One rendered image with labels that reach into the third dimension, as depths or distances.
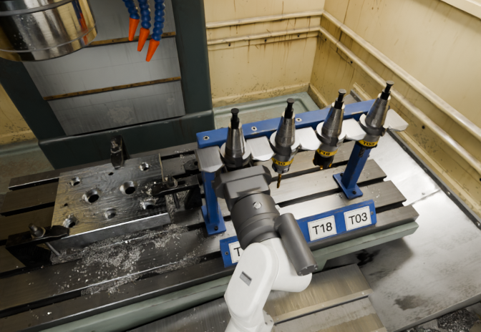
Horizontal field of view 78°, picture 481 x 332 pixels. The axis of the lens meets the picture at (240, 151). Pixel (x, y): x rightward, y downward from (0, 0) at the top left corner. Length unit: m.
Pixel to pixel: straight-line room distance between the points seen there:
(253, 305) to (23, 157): 1.54
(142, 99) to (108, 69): 0.16
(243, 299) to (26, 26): 0.49
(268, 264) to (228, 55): 1.27
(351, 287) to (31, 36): 0.98
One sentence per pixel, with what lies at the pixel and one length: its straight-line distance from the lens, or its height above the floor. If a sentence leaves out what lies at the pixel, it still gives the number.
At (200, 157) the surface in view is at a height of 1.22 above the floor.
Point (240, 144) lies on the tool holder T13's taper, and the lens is 0.59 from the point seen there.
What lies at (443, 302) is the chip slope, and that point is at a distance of 1.11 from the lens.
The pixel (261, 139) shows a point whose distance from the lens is 0.65.
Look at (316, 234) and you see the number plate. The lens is 0.86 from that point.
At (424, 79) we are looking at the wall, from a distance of 1.20.
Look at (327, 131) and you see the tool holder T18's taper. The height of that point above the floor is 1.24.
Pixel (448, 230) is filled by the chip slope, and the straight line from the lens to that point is 1.17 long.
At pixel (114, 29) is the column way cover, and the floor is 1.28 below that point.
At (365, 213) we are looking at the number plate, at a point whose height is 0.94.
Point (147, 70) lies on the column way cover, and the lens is 1.12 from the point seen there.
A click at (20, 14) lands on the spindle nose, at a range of 0.52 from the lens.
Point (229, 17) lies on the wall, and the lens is 1.52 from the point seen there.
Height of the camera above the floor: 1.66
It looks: 45 degrees down
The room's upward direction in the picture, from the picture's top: straight up
